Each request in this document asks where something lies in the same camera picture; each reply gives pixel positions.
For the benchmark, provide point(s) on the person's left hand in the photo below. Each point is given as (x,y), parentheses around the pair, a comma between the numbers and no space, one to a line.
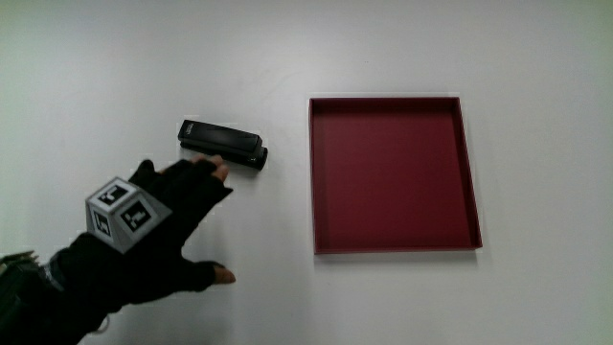
(158,225)

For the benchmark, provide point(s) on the black stapler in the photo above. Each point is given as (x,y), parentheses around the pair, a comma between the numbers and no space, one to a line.
(222,141)

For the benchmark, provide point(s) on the person's left forearm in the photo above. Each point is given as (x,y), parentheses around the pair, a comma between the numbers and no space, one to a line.
(33,306)

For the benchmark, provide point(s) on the white desk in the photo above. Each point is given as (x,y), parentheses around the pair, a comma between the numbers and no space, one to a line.
(306,52)

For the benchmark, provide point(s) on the red square tray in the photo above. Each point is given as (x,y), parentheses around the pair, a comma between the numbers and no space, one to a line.
(390,177)

